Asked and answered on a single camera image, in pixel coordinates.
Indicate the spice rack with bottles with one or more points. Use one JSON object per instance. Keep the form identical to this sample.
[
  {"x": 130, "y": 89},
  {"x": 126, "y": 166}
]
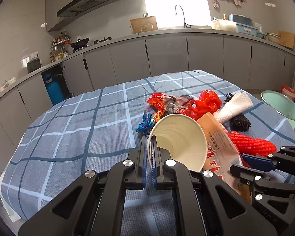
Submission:
[{"x": 59, "y": 46}]

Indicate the plaid checkered cloth rag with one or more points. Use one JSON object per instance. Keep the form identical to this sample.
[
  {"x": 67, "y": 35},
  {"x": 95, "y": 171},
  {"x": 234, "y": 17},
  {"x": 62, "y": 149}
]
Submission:
[{"x": 174, "y": 104}]

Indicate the white plastic container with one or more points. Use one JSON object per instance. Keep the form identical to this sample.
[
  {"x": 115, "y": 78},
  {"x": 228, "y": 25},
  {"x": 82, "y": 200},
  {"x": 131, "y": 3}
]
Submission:
[{"x": 224, "y": 25}]

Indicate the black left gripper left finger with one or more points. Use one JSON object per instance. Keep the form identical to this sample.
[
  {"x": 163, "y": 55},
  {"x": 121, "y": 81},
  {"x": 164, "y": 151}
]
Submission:
[{"x": 129, "y": 174}]

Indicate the black wok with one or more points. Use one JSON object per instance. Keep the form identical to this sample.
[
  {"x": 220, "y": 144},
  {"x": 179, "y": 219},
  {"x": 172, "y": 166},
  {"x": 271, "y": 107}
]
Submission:
[{"x": 79, "y": 44}]

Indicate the blue gas cylinder under counter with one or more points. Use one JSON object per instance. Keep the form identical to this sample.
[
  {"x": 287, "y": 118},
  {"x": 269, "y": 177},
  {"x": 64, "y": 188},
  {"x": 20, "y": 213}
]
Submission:
[{"x": 53, "y": 89}]

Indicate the wooden cutting board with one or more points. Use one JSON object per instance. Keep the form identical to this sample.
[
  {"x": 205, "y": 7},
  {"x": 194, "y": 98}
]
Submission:
[{"x": 144, "y": 24}]

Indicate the red plastic bag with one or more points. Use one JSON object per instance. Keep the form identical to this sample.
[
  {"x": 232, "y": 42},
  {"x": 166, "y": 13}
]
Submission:
[{"x": 208, "y": 101}]

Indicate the range hood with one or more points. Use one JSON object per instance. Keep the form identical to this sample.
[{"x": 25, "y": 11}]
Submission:
[{"x": 78, "y": 8}]

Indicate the black rice cooker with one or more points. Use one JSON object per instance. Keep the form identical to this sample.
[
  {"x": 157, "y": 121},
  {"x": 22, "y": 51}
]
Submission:
[{"x": 33, "y": 64}]

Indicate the wooden board right counter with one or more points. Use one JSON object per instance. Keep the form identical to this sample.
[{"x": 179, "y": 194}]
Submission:
[{"x": 287, "y": 39}]

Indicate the orange snack wrapper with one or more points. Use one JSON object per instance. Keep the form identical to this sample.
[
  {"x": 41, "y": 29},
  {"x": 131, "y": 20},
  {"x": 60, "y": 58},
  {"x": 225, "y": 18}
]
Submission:
[{"x": 222, "y": 154}]

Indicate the blue plaid tablecloth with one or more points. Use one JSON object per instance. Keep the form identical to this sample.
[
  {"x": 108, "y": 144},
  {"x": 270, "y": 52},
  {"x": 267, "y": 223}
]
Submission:
[{"x": 96, "y": 130}]

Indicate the blue storage box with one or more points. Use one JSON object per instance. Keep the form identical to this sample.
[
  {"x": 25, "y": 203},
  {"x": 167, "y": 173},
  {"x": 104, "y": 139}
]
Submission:
[{"x": 244, "y": 25}]

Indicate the green trash basin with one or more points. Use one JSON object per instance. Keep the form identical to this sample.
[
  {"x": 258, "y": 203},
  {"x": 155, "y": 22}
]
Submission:
[{"x": 281, "y": 103}]

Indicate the red foam fruit net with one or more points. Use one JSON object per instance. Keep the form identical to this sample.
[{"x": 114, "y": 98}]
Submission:
[{"x": 252, "y": 146}]

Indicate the red blue snack wrapper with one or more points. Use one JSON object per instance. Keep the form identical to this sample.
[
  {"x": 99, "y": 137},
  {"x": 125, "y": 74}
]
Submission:
[{"x": 152, "y": 114}]

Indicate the grey kitchen counter cabinets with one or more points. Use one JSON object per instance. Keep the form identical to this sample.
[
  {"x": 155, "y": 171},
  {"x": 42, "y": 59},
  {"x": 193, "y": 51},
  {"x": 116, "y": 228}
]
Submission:
[{"x": 240, "y": 60}]

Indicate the red white bucket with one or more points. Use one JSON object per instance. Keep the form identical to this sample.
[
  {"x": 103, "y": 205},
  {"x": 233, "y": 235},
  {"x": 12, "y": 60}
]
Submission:
[{"x": 288, "y": 92}]

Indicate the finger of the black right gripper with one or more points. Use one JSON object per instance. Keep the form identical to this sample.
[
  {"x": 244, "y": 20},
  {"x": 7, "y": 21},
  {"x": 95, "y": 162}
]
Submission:
[
  {"x": 283, "y": 160},
  {"x": 253, "y": 182}
]

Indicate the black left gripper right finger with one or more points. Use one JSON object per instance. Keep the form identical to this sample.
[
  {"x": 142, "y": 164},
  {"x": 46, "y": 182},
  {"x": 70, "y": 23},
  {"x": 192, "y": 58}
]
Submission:
[{"x": 169, "y": 174}]

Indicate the white pot with lid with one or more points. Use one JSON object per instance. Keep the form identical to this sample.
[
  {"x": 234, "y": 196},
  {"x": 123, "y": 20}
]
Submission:
[{"x": 275, "y": 38}]

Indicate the white paper cup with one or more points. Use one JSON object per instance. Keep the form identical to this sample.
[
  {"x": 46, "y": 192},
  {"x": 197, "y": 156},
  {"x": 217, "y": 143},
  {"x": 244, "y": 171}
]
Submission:
[{"x": 183, "y": 137}]

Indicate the white paper towel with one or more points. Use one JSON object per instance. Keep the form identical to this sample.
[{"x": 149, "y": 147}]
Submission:
[{"x": 239, "y": 103}]

